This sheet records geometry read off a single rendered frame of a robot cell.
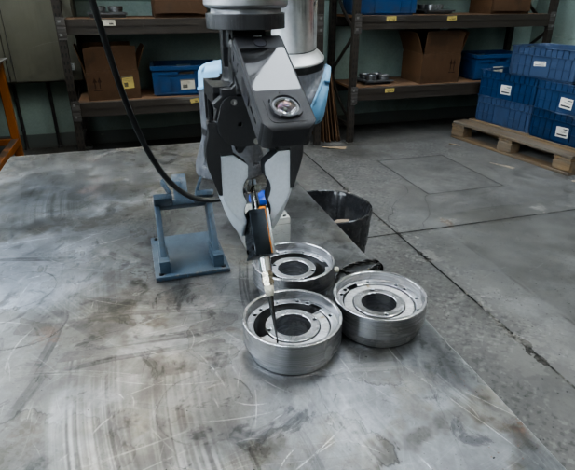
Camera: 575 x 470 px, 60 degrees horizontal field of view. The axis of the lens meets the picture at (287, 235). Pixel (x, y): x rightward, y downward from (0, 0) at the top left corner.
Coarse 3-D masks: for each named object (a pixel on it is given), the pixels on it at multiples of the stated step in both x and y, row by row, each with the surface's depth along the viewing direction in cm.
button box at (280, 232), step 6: (246, 204) 79; (246, 210) 77; (282, 216) 75; (288, 216) 75; (282, 222) 75; (288, 222) 75; (276, 228) 75; (282, 228) 75; (288, 228) 76; (276, 234) 75; (282, 234) 76; (288, 234) 76; (276, 240) 76; (282, 240) 76; (288, 240) 76; (246, 246) 75
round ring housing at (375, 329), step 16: (368, 272) 61; (384, 272) 61; (336, 288) 58; (352, 288) 61; (400, 288) 60; (416, 288) 58; (336, 304) 55; (368, 304) 59; (384, 304) 59; (400, 304) 57; (416, 304) 57; (352, 320) 53; (368, 320) 52; (384, 320) 52; (400, 320) 52; (416, 320) 53; (352, 336) 55; (368, 336) 53; (384, 336) 53; (400, 336) 53
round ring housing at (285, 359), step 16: (256, 304) 55; (320, 304) 56; (288, 320) 55; (304, 320) 55; (336, 320) 54; (256, 336) 49; (272, 336) 51; (288, 336) 51; (304, 336) 51; (336, 336) 50; (256, 352) 50; (272, 352) 49; (288, 352) 48; (304, 352) 48; (320, 352) 49; (272, 368) 50; (288, 368) 50; (304, 368) 50
